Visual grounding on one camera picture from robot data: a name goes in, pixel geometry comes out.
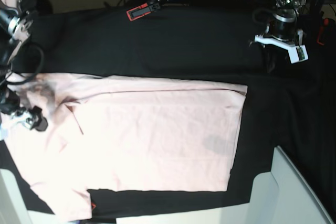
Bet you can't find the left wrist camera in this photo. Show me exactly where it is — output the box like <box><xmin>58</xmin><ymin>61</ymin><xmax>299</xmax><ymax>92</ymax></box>
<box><xmin>288</xmin><ymin>45</ymin><xmax>308</xmax><ymax>64</ymax></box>

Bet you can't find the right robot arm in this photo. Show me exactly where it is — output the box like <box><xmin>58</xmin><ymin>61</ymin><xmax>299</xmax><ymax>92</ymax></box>
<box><xmin>1</xmin><ymin>0</ymin><xmax>48</xmax><ymax>132</ymax></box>

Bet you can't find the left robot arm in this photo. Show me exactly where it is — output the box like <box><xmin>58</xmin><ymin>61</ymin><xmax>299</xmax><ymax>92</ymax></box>
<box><xmin>32</xmin><ymin>0</ymin><xmax>297</xmax><ymax>118</ymax></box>

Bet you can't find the red clamp at right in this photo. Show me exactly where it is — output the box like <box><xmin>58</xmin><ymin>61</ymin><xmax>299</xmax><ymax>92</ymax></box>
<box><xmin>317</xmin><ymin>18</ymin><xmax>329</xmax><ymax>46</ymax></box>

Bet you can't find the light pink T-shirt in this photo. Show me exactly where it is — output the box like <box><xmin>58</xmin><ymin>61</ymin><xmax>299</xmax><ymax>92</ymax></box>
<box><xmin>3</xmin><ymin>73</ymin><xmax>248</xmax><ymax>221</ymax></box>

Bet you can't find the black table cloth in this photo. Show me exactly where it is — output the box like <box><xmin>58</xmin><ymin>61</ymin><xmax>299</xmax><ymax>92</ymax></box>
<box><xmin>0</xmin><ymin>6</ymin><xmax>336</xmax><ymax>221</ymax></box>

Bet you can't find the red black clamp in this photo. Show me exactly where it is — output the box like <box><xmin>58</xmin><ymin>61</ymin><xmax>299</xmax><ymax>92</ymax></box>
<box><xmin>127</xmin><ymin>3</ymin><xmax>161</xmax><ymax>21</ymax></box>

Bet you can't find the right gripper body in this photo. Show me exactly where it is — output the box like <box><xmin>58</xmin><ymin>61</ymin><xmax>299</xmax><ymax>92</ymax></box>
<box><xmin>1</xmin><ymin>106</ymin><xmax>39</xmax><ymax>130</ymax></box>

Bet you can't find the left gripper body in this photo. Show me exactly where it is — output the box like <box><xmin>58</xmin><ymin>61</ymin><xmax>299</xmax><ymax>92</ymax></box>
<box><xmin>254</xmin><ymin>14</ymin><xmax>303</xmax><ymax>50</ymax></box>

